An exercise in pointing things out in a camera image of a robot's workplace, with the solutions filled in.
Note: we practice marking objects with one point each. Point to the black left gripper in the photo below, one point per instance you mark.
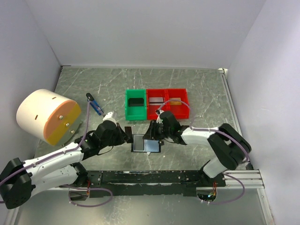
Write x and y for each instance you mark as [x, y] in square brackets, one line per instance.
[122, 136]

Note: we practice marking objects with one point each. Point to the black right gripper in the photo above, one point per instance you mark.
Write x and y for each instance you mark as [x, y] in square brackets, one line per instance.
[150, 133]

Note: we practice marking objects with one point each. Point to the black leather card holder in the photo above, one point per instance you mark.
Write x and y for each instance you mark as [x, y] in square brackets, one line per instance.
[140, 145]

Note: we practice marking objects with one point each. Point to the silver VIP card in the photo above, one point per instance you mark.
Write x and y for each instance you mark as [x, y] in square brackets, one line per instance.
[156, 100]

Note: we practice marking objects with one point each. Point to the gold VIP card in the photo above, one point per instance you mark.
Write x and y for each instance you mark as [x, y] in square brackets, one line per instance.
[175, 101]

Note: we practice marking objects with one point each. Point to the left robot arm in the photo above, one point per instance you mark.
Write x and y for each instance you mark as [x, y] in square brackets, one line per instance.
[20, 180]

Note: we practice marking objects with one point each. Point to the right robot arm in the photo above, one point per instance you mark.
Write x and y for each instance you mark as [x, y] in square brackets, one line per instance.
[230, 148]

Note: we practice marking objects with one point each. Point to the green bin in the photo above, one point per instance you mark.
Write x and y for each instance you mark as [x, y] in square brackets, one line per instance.
[138, 112]

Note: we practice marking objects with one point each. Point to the red bin right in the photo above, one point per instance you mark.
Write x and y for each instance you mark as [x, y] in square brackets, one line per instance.
[179, 111]

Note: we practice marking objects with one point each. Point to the blue and black tool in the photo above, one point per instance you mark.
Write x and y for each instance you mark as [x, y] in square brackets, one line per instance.
[93, 103]

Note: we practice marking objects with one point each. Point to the white and orange cylinder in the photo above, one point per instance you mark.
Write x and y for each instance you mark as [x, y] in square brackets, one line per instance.
[49, 116]

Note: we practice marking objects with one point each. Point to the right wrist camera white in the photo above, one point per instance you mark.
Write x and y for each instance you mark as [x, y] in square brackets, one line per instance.
[159, 112]

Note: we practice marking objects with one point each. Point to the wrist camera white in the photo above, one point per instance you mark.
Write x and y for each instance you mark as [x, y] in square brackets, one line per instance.
[110, 116]
[159, 112]

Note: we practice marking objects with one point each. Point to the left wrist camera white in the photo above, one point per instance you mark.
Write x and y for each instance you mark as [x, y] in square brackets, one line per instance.
[110, 116]

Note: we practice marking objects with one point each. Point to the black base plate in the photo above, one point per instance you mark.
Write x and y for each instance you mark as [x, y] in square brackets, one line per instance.
[176, 182]

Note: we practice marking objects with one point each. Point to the aluminium rail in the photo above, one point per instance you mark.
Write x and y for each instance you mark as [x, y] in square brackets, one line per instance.
[241, 178]

